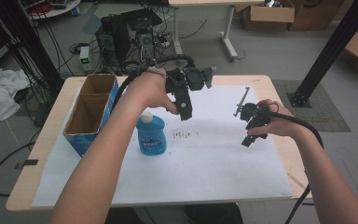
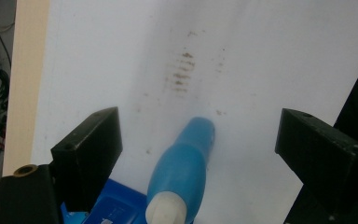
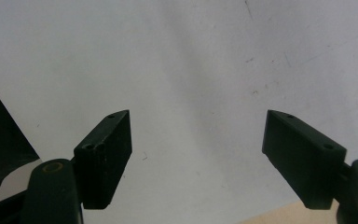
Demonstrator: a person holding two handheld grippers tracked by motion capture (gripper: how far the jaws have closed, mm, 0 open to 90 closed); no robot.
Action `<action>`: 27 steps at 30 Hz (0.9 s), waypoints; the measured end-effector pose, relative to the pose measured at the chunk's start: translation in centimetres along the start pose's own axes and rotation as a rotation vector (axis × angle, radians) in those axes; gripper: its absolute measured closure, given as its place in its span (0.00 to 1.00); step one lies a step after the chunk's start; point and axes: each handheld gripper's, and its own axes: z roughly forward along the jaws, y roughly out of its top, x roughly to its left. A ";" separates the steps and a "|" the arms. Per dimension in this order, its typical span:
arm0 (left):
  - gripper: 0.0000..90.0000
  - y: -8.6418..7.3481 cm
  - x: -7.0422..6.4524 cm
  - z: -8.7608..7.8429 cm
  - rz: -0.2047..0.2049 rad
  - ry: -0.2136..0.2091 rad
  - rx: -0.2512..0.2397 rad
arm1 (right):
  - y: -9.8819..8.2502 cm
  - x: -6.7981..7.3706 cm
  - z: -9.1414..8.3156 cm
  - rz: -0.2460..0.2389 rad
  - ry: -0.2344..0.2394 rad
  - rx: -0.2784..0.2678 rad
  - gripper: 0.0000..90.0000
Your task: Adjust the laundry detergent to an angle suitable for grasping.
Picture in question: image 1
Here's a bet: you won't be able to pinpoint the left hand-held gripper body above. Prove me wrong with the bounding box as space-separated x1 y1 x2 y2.
164 65 215 122

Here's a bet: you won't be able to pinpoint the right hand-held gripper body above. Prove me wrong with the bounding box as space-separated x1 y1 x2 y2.
240 102 272 148

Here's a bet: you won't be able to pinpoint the person's right hand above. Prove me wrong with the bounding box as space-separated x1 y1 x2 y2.
246 98 300 138

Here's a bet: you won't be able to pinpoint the person's left hand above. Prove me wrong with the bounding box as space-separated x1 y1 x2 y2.
126 70 181 116

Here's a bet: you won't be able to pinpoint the light wooden table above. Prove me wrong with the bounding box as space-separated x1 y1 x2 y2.
6 74 313 213

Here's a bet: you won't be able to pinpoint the blue bottle with white cap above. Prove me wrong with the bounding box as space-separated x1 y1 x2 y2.
135 111 168 157

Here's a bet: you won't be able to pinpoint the white paper sheet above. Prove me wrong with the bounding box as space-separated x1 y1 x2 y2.
31 84 294 208

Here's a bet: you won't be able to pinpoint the white desk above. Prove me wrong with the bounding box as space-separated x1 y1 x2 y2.
167 0 266 63

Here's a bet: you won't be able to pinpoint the grey floor mat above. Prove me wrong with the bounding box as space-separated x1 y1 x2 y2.
271 79 351 133

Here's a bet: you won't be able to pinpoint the open brown cardboard box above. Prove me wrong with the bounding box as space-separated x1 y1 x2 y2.
241 0 296 32

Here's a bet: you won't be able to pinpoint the black computer tower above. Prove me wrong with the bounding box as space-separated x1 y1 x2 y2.
94 7 164 73

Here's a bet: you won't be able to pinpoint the blue cardboard box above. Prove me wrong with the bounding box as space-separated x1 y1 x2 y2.
62 73 120 158

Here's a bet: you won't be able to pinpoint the black metal stand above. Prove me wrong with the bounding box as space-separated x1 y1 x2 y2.
286 0 358 109

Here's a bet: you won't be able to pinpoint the person's dark trousers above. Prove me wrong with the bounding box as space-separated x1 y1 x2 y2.
104 203 244 224

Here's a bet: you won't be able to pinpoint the white power device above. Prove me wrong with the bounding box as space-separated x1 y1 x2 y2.
78 45 91 65

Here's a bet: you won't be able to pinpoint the closed brown cardboard box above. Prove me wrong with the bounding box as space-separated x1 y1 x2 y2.
288 0 345 32

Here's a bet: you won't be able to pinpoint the round white table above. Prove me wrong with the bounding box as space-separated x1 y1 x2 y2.
27 0 82 21

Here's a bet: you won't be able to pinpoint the black tape strip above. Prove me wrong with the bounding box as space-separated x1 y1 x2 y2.
14 159 40 171

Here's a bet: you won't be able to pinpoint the white cloth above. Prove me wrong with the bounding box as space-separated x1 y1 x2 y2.
0 67 31 125

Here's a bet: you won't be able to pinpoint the beige wrist strap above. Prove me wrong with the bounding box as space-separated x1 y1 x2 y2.
145 66 168 77

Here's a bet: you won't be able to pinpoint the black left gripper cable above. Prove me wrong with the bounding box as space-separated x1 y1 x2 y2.
111 54 198 110

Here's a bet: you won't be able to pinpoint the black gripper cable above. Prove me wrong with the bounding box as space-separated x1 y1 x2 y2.
268 102 324 224
111 54 198 110

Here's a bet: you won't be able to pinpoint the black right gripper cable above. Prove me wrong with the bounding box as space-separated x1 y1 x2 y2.
268 102 324 224

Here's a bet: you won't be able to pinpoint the black stand with cables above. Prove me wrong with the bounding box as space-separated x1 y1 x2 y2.
0 0 65 96

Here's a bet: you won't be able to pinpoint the black floor cable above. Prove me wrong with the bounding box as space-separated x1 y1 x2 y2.
0 140 42 198

